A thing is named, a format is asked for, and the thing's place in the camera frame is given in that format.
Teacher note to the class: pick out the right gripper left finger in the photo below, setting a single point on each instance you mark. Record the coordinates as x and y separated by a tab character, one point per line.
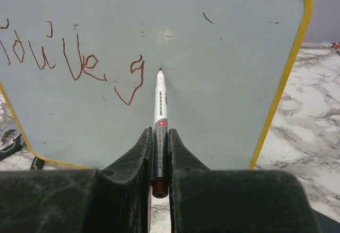
115	199

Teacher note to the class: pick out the white marker pen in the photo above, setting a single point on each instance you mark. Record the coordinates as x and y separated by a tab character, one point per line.
159	180

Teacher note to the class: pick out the yellow framed whiteboard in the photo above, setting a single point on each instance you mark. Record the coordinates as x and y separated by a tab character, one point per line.
79	76

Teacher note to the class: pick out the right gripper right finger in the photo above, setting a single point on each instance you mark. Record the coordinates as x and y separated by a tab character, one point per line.
205	200

